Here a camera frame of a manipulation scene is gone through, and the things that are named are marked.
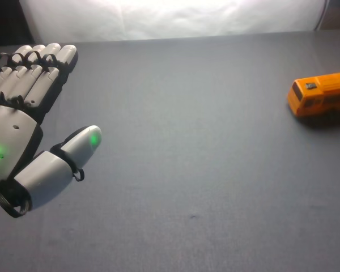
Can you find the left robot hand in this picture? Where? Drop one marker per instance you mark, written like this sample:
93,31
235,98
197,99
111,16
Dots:
8,127

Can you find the orange plastic toy bus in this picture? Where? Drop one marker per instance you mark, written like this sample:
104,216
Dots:
320,96

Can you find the white backdrop sheet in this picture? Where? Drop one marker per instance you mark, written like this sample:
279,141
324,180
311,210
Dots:
158,17

